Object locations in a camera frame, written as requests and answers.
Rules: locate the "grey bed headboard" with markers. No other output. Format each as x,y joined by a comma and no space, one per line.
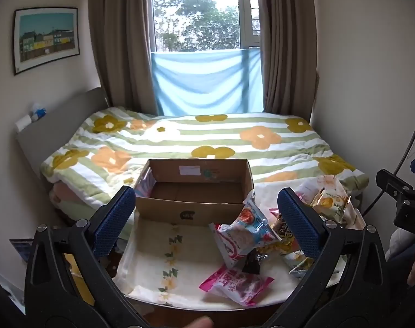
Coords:
57,123

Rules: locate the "person's leg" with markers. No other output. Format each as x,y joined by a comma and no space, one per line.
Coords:
404,246

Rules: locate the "brown curtain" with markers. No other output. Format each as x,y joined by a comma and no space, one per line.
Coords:
289,58
125,41

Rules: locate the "framed street picture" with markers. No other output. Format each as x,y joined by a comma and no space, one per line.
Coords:
46,37

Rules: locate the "blue book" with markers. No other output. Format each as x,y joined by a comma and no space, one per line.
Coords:
21,250

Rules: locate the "white floral blanket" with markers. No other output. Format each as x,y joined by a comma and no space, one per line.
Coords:
180,263

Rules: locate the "pale pink snack packet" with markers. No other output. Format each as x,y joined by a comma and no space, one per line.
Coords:
309,188

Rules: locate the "cardboard box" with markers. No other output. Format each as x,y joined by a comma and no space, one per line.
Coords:
193,211

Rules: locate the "person's left hand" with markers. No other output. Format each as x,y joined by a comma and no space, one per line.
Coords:
195,323

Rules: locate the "white box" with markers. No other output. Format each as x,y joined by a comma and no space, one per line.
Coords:
23,123

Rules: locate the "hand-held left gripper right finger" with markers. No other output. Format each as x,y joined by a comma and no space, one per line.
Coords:
299,225

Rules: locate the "brown yellow snack packet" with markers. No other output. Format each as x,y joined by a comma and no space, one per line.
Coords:
283,232

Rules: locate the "green striped floral duvet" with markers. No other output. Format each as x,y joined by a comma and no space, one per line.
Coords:
228,145

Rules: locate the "pastel bed sheet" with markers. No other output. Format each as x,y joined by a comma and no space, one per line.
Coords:
70,194

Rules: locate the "magenta snack packet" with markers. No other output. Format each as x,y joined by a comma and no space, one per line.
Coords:
234,285

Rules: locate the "light blue cloth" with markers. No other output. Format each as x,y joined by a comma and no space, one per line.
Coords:
207,82

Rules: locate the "yellow white snack packet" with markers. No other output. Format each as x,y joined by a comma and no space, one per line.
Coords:
330,203

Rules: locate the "blue white tissue pack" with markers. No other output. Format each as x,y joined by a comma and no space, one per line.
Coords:
38,112

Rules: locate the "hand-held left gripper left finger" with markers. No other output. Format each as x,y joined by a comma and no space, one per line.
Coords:
115,215

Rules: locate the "window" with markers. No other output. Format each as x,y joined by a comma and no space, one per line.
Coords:
193,13

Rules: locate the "blue white cereal snack packet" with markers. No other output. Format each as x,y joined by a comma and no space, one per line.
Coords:
241,235

